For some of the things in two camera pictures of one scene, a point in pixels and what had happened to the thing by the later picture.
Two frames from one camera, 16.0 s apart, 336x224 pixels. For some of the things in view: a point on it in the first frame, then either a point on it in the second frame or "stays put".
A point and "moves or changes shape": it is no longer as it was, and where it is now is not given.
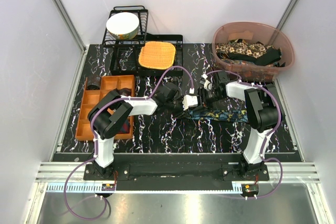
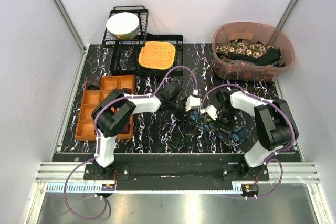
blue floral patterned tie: [239, 116] moves or changes shape
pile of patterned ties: [240, 51] stays put
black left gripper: [181, 110] stays put
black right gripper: [202, 94] -> [229, 128]
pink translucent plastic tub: [255, 51] stays put
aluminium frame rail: [294, 172] stays put
